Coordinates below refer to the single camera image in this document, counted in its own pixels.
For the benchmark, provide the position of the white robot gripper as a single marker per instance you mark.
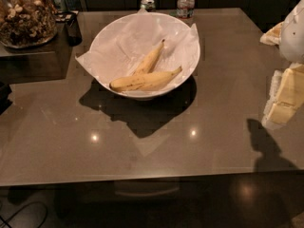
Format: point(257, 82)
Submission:
point(293, 37)

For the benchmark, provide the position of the front yellow banana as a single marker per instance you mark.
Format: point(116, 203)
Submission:
point(144, 81)

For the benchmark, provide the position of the yellow banana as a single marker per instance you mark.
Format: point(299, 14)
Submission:
point(149, 60)
point(144, 81)

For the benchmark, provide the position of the rear yellow banana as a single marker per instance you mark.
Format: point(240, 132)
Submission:
point(149, 60)

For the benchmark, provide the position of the white bowl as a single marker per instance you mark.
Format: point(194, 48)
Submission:
point(145, 55)

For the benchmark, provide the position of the plastic water bottle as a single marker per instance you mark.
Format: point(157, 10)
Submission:
point(185, 8)

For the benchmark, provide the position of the green soda can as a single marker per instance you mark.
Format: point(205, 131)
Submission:
point(148, 5)

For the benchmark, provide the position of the white paper liner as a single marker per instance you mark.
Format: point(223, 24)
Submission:
point(136, 45)

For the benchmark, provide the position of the black box on counter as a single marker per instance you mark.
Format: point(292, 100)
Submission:
point(74, 35)

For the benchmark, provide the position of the dark raised tray stand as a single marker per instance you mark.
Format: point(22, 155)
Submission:
point(47, 62)

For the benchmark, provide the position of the glass jar of snacks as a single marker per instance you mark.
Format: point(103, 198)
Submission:
point(26, 23)

